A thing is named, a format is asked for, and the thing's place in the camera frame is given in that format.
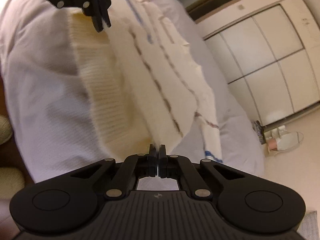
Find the white bedside shelf unit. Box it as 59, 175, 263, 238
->
252, 120, 304, 157

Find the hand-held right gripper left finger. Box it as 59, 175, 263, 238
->
71, 144, 159, 201

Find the cream panelled wardrobe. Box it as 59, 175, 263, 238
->
202, 0, 320, 127

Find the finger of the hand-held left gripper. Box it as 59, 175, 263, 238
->
22, 0, 104, 33
100, 0, 124, 28

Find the grey woven pillow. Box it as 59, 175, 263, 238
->
299, 210, 320, 240

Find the cream striped knit sweater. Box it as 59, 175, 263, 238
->
67, 0, 223, 164

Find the bed with pale sheet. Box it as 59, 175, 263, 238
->
0, 0, 265, 183

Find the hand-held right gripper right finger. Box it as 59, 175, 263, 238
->
159, 144, 247, 201

